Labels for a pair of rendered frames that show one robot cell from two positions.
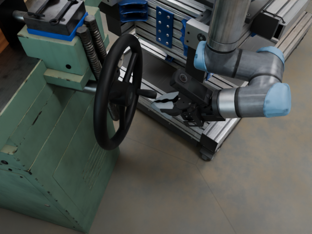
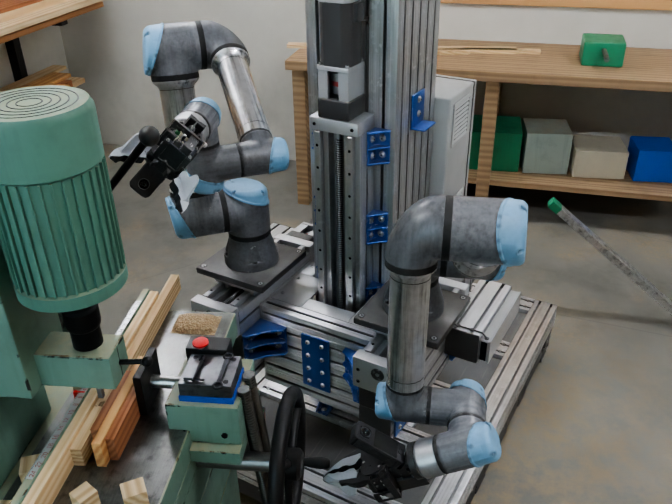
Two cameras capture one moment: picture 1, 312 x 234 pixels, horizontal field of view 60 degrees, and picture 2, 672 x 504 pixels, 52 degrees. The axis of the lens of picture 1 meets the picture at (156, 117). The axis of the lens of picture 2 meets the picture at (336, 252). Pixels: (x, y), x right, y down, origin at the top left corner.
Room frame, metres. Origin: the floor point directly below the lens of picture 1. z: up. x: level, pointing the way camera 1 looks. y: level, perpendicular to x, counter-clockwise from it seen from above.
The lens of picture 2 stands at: (-0.49, 0.13, 1.81)
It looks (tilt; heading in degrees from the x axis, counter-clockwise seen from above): 30 degrees down; 351
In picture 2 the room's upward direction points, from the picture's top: 1 degrees counter-clockwise
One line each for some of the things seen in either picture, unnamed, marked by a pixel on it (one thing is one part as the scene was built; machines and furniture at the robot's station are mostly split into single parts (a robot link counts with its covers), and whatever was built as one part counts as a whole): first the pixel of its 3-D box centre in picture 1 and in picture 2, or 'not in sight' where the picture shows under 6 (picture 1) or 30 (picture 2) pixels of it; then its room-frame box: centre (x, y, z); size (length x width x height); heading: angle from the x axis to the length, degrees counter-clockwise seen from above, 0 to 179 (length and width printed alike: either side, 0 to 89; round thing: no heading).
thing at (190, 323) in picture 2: not in sight; (195, 321); (0.79, 0.25, 0.91); 0.10 x 0.07 x 0.02; 75
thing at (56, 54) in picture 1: (65, 36); (213, 398); (0.52, 0.21, 0.91); 0.15 x 0.14 x 0.09; 165
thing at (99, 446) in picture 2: not in sight; (123, 407); (0.51, 0.38, 0.93); 0.23 x 0.02 x 0.06; 165
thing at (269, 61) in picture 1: (260, 68); (458, 408); (0.49, -0.26, 0.84); 0.11 x 0.11 x 0.08; 71
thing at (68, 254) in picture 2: not in sight; (53, 200); (0.52, 0.41, 1.35); 0.18 x 0.18 x 0.31
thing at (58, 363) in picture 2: not in sight; (83, 362); (0.53, 0.43, 1.03); 0.14 x 0.07 x 0.09; 75
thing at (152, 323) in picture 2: not in sight; (135, 354); (0.68, 0.37, 0.92); 0.56 x 0.02 x 0.04; 165
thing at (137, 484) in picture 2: not in sight; (134, 495); (0.31, 0.34, 0.92); 0.04 x 0.03 x 0.04; 105
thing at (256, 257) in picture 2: not in sight; (250, 243); (1.19, 0.11, 0.87); 0.15 x 0.15 x 0.10
